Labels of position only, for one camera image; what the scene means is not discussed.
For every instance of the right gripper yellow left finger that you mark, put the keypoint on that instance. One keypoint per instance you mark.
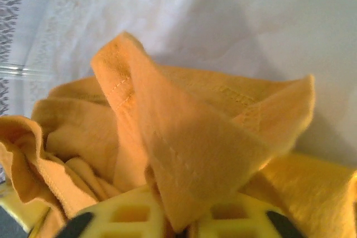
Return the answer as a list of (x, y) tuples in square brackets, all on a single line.
[(103, 222)]

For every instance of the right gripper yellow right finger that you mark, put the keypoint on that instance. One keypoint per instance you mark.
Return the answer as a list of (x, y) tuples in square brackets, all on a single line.
[(251, 221)]

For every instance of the yellow t-shirt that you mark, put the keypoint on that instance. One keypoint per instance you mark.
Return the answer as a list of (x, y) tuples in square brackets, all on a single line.
[(195, 137)]

